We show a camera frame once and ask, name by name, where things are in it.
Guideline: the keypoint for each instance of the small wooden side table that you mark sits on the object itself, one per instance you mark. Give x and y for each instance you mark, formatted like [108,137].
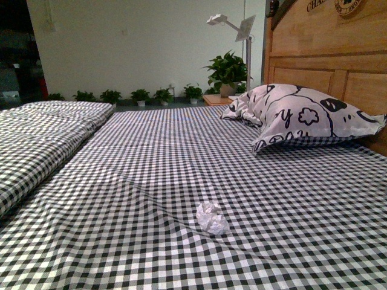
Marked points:
[216,100]

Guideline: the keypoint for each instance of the small potted plant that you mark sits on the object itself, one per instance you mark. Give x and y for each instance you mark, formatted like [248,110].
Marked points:
[110,96]
[164,96]
[83,96]
[193,93]
[55,96]
[140,97]

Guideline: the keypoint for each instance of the crumpled white paper ball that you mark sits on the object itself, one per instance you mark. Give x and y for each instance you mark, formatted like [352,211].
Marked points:
[211,219]

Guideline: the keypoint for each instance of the large potted green plant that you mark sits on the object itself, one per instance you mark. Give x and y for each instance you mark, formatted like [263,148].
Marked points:
[228,70]

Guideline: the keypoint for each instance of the white pillow black cartoon print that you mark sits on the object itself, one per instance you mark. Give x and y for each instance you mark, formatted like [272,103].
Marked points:
[299,116]

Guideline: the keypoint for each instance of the black white checkered bed sheet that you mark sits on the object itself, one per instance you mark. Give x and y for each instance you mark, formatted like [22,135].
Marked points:
[121,213]

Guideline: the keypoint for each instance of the white floor lamp stand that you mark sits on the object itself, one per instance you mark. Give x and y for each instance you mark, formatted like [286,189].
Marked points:
[244,31]

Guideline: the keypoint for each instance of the folded checkered quilt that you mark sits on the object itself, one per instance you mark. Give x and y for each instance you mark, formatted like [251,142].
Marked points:
[37,138]

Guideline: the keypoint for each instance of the wooden headboard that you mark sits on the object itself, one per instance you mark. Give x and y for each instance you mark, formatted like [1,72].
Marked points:
[313,44]

